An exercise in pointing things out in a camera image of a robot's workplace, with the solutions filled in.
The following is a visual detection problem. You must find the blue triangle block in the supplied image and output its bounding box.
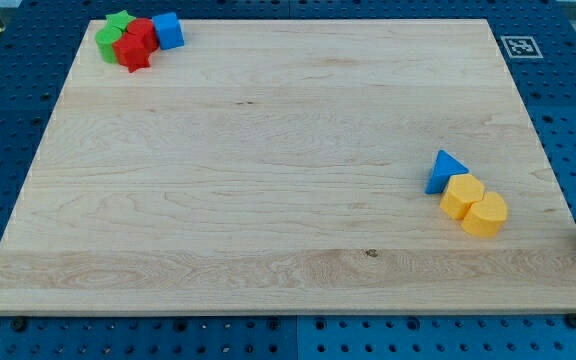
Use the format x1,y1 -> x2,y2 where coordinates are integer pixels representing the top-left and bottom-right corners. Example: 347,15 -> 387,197
425,149 -> 470,195

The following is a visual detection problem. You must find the wooden board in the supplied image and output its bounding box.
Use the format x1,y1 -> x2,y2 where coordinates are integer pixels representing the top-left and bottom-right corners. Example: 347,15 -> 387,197
0,19 -> 576,317

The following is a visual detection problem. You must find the yellow hexagon block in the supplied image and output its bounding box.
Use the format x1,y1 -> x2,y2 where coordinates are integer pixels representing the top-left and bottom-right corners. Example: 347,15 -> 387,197
439,174 -> 485,220

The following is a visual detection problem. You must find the blue cube block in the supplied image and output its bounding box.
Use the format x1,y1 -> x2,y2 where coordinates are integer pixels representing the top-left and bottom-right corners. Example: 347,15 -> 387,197
151,12 -> 185,50

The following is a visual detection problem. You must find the yellow heart block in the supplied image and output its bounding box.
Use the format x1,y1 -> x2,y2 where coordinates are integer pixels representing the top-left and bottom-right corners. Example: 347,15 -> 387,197
461,192 -> 508,238

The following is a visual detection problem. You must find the red star block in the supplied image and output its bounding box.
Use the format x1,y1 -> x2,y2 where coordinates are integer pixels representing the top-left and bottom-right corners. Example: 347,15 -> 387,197
112,33 -> 150,73

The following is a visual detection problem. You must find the red cylinder block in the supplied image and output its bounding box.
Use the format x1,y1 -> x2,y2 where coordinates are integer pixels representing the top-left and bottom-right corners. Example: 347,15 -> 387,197
126,18 -> 159,52

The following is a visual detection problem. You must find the green cylinder block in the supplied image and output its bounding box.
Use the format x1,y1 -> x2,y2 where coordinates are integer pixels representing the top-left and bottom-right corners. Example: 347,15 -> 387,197
95,26 -> 123,63

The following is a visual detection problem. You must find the green star block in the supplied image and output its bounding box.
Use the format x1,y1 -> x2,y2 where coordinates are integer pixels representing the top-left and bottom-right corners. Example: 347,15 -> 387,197
106,10 -> 136,32

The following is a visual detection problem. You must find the white fiducial marker tag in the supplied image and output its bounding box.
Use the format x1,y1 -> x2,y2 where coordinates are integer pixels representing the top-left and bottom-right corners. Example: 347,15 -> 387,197
501,35 -> 543,59

